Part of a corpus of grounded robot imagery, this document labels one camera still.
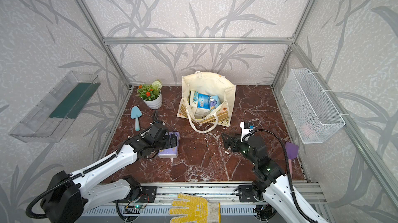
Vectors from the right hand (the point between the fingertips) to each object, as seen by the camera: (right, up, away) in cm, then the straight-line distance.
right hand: (227, 134), depth 76 cm
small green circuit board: (-42, -32, -5) cm, 53 cm away
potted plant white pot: (-46, +20, +21) cm, 54 cm away
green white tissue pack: (-18, +18, +17) cm, 31 cm away
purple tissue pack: (-30, -11, +6) cm, 32 cm away
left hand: (-30, -5, +8) cm, 31 cm away
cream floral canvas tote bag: (-10, +5, +11) cm, 16 cm away
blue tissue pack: (-12, +16, +18) cm, 27 cm away
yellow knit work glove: (-18, -32, -7) cm, 37 cm away
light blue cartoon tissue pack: (-6, +16, +16) cm, 23 cm away
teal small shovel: (-60, +7, +29) cm, 67 cm away
